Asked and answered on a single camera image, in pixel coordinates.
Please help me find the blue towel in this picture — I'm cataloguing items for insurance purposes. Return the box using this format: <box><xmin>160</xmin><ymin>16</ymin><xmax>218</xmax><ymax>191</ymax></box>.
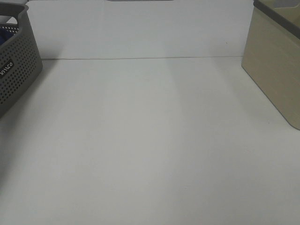
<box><xmin>0</xmin><ymin>28</ymin><xmax>14</xmax><ymax>45</ymax></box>

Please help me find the beige plastic bin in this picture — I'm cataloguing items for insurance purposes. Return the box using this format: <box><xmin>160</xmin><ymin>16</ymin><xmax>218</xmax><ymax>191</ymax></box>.
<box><xmin>241</xmin><ymin>0</ymin><xmax>300</xmax><ymax>129</ymax></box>

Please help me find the grey perforated plastic basket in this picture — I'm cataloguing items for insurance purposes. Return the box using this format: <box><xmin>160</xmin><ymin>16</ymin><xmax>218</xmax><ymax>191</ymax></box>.
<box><xmin>0</xmin><ymin>2</ymin><xmax>43</xmax><ymax>116</ymax></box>

